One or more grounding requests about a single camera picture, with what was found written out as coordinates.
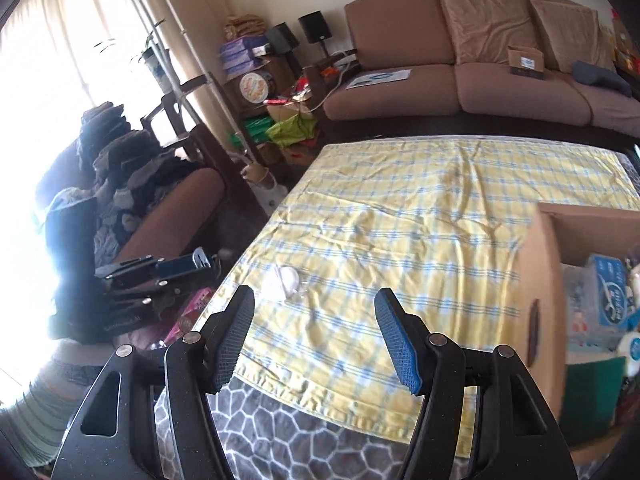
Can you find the white round tin blue label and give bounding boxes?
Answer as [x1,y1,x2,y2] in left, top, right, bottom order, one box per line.
[617,332,640,376]

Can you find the pink package on floor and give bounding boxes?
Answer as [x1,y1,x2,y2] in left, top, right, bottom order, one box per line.
[163,287,215,346]

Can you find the brown armchair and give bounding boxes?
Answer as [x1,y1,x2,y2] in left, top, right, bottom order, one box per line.
[115,168,226,262]

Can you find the green sponge in box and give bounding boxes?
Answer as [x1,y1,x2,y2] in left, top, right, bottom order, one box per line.
[559,356,626,448]

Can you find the pile of dark clothes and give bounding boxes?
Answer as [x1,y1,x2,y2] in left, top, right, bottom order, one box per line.
[36,101,201,266]

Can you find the white steam iron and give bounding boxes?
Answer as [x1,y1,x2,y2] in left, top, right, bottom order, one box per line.
[241,162,288,216]

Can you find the grey stone pattern blanket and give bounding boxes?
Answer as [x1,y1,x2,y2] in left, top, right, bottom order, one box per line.
[153,376,501,480]

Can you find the green bag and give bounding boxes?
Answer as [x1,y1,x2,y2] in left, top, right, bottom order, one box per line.
[266,114,318,148]

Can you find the round tin on shelf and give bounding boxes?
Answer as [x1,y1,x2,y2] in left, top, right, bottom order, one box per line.
[239,72,271,104]

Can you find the blue wipes pack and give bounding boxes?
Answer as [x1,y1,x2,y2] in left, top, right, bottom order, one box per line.
[582,254,634,333]

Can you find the brown cardboard box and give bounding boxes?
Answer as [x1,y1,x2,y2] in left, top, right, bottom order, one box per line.
[514,203,639,466]

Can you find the yellow plaid tablecloth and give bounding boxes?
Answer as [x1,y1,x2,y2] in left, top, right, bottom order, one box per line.
[207,136,639,442]

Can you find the paper sheet on sofa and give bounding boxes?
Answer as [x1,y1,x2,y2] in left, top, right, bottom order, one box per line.
[346,70,411,89]

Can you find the white coat stand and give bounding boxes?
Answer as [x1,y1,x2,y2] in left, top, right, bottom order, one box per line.
[128,0,264,164]

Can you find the brown sofa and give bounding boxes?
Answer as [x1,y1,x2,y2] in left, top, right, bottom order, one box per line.
[323,0,639,136]

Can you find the dark cushion on sofa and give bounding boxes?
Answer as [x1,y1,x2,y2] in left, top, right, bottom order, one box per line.
[572,61,632,98]

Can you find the small cardboard box on sofa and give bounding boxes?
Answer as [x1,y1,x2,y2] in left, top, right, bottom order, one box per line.
[506,46,544,79]

